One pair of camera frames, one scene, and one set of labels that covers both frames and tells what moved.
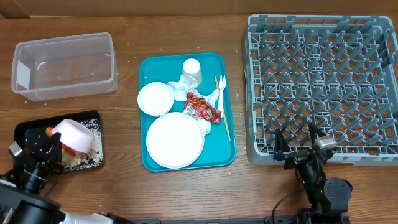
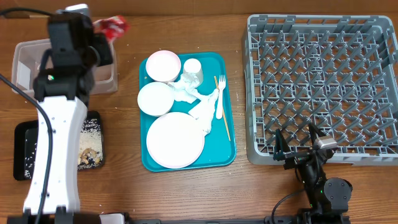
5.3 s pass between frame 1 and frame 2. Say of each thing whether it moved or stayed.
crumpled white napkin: stayed
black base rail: stayed
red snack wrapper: moved
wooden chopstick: stayed
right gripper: stayed
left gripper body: moved
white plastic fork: stayed
